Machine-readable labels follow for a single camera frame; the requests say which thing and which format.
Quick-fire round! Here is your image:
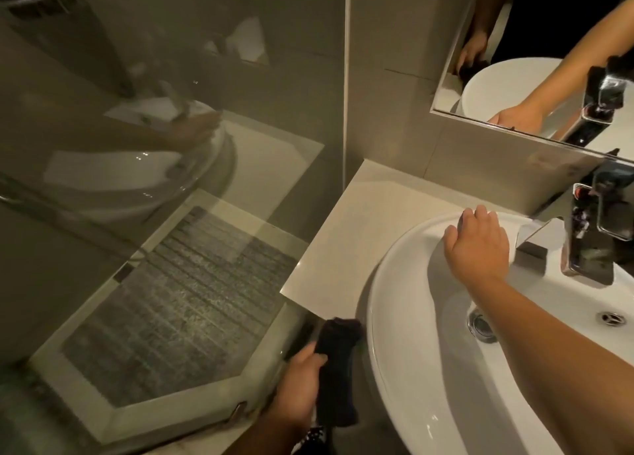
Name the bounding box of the white ceramic sink basin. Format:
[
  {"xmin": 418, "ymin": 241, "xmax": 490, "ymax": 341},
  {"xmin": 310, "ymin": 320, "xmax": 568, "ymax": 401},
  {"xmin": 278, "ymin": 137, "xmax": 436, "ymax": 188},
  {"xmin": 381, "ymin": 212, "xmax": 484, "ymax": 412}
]
[{"xmin": 366, "ymin": 211, "xmax": 634, "ymax": 455}]

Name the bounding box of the chrome overflow ring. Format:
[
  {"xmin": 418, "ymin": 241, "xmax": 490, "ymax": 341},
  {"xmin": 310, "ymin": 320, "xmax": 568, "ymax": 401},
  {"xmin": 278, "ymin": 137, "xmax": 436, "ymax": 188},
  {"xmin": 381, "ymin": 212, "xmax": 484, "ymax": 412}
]
[{"xmin": 468, "ymin": 307, "xmax": 498, "ymax": 344}]

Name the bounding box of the chrome sink faucet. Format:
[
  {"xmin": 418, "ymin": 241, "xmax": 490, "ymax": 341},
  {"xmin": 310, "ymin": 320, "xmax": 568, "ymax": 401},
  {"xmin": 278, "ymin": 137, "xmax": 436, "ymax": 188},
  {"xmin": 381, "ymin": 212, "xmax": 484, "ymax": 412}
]
[{"xmin": 515, "ymin": 160, "xmax": 634, "ymax": 287}]

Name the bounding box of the person's right forearm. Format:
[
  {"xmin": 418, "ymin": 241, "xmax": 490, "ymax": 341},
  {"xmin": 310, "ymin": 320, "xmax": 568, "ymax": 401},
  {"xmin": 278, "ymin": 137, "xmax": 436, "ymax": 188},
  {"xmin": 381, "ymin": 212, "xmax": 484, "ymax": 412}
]
[{"xmin": 466, "ymin": 270, "xmax": 634, "ymax": 455}]

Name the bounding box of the person's left hand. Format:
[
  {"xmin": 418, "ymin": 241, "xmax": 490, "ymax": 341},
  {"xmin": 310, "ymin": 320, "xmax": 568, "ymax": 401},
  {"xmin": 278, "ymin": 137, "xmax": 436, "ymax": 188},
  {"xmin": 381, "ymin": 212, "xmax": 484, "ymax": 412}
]
[{"xmin": 274, "ymin": 342, "xmax": 329, "ymax": 432}]

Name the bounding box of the black cloth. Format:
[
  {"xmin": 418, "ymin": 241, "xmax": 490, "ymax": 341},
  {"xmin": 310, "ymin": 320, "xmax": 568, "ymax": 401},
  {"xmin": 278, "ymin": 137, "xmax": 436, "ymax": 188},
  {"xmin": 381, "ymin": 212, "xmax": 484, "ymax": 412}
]
[{"xmin": 315, "ymin": 317, "xmax": 365, "ymax": 428}]

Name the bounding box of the person's right hand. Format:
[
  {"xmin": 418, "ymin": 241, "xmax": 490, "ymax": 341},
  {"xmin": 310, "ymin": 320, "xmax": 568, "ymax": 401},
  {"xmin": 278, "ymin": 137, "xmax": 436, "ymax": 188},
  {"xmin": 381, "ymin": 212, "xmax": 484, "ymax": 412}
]
[{"xmin": 443, "ymin": 204, "xmax": 511, "ymax": 292}]

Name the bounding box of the person's left forearm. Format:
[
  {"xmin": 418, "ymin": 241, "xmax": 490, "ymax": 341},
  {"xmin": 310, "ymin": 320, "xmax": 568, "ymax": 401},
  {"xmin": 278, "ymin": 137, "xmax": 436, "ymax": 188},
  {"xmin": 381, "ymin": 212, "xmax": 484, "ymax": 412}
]
[{"xmin": 222, "ymin": 410, "xmax": 300, "ymax": 455}]

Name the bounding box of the wall mirror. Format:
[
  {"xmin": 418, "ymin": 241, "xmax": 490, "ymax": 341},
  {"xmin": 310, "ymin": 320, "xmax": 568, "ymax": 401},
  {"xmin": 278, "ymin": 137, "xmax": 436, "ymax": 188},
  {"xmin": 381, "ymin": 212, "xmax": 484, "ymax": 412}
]
[{"xmin": 429, "ymin": 0, "xmax": 634, "ymax": 163}]

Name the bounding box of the glass shower partition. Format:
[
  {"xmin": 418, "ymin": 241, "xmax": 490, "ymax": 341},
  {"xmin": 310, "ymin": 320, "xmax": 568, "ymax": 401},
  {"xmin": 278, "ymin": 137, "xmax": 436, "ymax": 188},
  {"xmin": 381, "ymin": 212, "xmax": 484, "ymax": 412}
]
[{"xmin": 0, "ymin": 0, "xmax": 351, "ymax": 455}]

